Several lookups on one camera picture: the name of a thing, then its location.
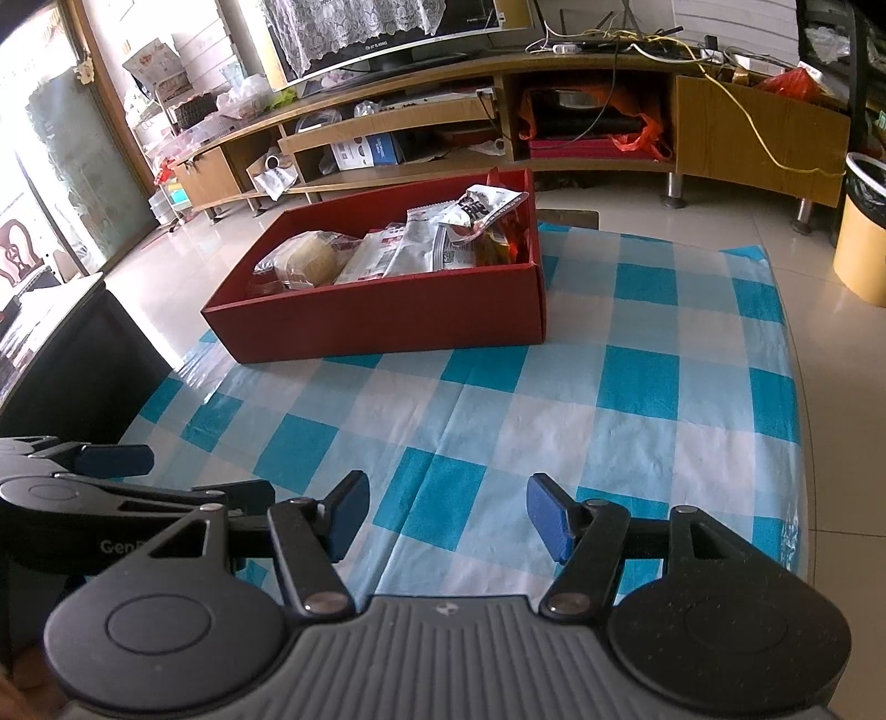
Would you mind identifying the dark woven basket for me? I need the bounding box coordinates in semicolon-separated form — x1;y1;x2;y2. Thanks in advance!
173;97;226;131

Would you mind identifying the wooden TV stand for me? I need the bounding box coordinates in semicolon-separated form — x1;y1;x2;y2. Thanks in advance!
169;48;852;215

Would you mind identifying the white packet red print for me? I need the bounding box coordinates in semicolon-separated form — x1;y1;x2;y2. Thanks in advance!
332;225;409;286

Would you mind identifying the white lace cloth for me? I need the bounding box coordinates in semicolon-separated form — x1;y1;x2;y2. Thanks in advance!
263;0;454;77

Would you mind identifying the blue checkered tablecloth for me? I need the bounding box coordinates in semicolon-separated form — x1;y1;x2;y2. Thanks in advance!
117;222;811;603

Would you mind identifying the printed carton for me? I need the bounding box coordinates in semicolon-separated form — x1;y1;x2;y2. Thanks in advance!
123;38;191;105

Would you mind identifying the red flat box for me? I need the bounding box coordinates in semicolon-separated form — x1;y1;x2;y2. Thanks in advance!
529;137;652;162

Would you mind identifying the dark furniture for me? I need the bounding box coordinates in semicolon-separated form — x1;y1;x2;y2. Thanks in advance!
0;273;174;444

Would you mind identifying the silver media player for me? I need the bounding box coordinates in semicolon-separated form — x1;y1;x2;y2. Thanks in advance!
384;90;496;112

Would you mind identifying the orange plastic bag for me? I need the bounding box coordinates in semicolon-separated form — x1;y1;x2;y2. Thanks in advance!
519;86;674;162

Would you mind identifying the glass door wooden frame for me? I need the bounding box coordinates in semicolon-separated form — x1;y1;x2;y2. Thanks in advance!
0;0;163;292

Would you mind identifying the red plastic bag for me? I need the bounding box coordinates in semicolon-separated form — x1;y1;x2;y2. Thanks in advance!
761;65;821;94

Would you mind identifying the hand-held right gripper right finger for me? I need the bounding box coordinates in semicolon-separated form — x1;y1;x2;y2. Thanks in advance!
527;472;772;620

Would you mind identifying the red snack packet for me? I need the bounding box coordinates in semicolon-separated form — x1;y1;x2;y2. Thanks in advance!
476;208;537;268

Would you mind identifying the white plastic bag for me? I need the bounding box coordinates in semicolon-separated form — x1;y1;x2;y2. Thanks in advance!
218;73;272;115

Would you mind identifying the black shelf rack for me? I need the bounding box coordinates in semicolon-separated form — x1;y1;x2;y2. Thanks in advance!
796;0;886;140

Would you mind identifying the clear round bun packet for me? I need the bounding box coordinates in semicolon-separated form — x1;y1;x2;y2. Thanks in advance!
253;230;361;292

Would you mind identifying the white storage cart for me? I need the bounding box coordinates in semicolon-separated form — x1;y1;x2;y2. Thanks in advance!
131;104;191;226

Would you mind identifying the yellow trash bin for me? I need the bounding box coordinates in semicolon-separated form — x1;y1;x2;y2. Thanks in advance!
832;151;886;309

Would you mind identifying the red cardboard box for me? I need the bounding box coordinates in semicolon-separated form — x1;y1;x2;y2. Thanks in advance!
200;166;548;366

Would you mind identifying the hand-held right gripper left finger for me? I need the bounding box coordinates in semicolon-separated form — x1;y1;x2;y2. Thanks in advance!
131;471;370;619

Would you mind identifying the crumpled white paper bag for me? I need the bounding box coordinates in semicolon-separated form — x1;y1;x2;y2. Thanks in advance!
247;153;298;202

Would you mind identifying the blue white carton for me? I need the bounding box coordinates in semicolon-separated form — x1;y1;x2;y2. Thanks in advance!
331;133;404;171

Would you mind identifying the white packet black lettering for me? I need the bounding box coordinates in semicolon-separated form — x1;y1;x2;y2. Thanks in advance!
441;183;533;245

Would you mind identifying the silver packet red logo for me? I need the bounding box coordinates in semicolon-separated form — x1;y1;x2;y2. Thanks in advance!
383;206;451;276

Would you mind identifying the yellow cable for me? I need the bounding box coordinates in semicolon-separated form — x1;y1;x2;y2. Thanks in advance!
623;31;849;177

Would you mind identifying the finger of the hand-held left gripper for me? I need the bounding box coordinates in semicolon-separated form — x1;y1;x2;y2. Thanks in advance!
0;435;154;480
90;480;276;519

